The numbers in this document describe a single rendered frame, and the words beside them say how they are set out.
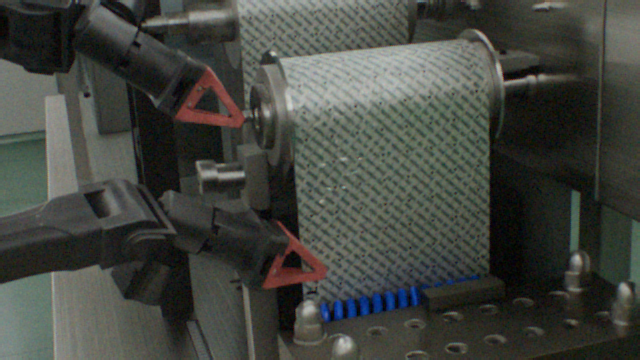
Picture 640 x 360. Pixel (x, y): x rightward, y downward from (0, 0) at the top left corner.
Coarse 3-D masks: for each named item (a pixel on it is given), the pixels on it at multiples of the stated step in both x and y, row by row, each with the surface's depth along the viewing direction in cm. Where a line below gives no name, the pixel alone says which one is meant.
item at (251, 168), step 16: (256, 144) 107; (240, 160) 106; (256, 160) 104; (224, 176) 104; (240, 176) 104; (256, 176) 104; (256, 192) 105; (224, 208) 106; (240, 208) 106; (256, 208) 105; (272, 288) 110; (256, 304) 110; (272, 304) 110; (256, 320) 110; (272, 320) 111; (256, 336) 111; (272, 336) 111; (256, 352) 111; (272, 352) 112
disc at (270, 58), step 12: (264, 60) 102; (276, 60) 97; (276, 72) 97; (288, 96) 95; (288, 108) 95; (288, 120) 95; (288, 132) 96; (288, 144) 97; (288, 156) 98; (276, 168) 104; (288, 168) 98
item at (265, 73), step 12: (264, 72) 99; (276, 84) 97; (492, 84) 103; (276, 96) 96; (492, 96) 103; (276, 108) 96; (492, 108) 103; (276, 120) 97; (276, 132) 98; (276, 144) 98; (276, 156) 99
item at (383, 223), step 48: (480, 144) 103; (336, 192) 100; (384, 192) 101; (432, 192) 103; (480, 192) 105; (336, 240) 101; (384, 240) 103; (432, 240) 105; (480, 240) 107; (336, 288) 103; (384, 288) 105
